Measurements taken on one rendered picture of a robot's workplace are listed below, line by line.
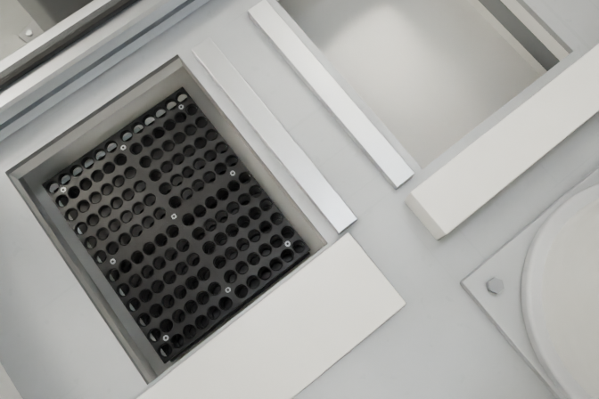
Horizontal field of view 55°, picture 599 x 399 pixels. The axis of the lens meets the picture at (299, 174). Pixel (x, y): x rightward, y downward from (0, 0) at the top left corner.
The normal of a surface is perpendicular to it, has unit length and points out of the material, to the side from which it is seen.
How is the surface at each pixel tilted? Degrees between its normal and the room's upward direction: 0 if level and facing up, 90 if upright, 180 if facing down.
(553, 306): 90
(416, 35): 0
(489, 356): 0
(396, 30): 0
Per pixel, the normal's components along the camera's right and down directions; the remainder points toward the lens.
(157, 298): 0.00, -0.25
